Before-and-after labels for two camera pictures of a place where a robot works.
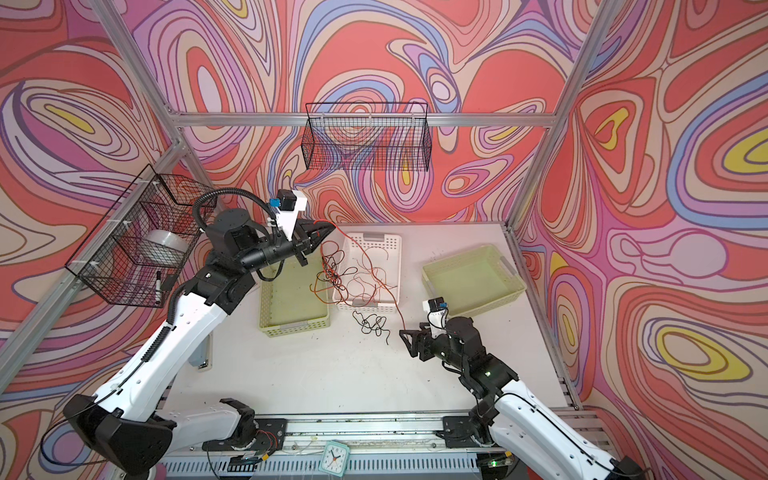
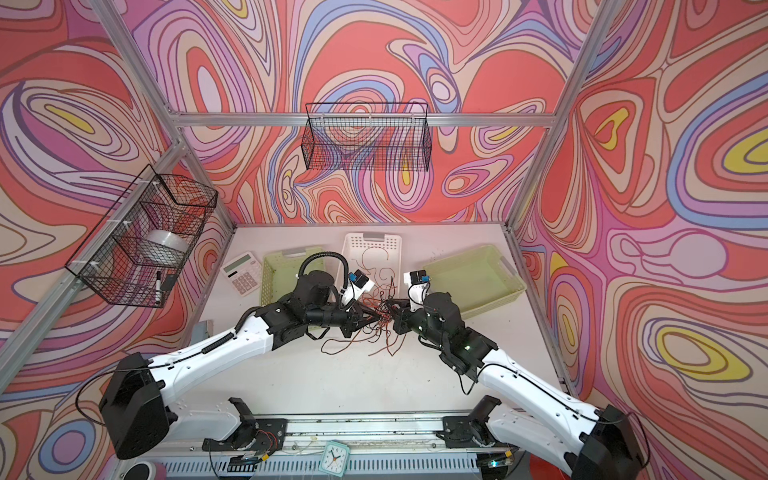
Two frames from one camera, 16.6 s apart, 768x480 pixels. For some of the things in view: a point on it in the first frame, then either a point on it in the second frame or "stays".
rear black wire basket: x=367 y=136 stays
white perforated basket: x=369 y=273 stays
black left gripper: x=318 y=232 to x=354 y=318
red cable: x=333 y=274 to x=385 y=312
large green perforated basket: x=472 y=280 stays
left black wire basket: x=145 y=237 stays
